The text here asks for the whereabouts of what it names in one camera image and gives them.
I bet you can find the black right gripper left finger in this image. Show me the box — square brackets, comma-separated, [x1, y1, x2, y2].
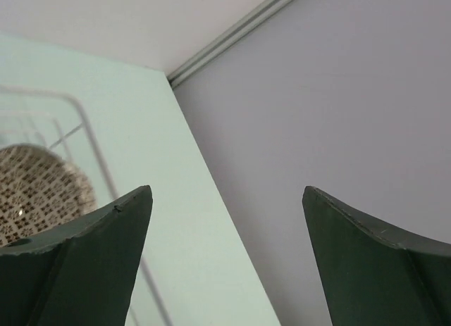
[1, 185, 153, 326]

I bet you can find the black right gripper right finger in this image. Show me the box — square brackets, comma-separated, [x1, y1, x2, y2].
[302, 186, 450, 325]

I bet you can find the brown patterned small bowl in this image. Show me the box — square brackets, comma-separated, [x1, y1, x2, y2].
[1, 144, 98, 246]

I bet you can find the clear wire dish rack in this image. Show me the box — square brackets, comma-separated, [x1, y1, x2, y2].
[1, 85, 173, 326]

